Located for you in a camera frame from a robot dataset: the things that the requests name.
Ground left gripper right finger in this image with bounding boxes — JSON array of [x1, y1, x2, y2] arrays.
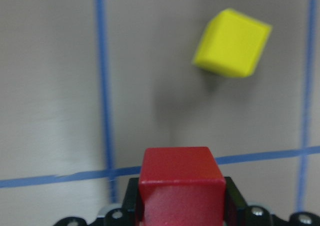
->
[[223, 176, 248, 226]]

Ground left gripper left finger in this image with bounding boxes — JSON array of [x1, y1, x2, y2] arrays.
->
[[121, 177, 145, 225]]

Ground red wooden block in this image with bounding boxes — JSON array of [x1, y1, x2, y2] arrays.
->
[[138, 147, 226, 225]]

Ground yellow wooden block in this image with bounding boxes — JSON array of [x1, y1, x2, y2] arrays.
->
[[192, 8, 272, 78]]

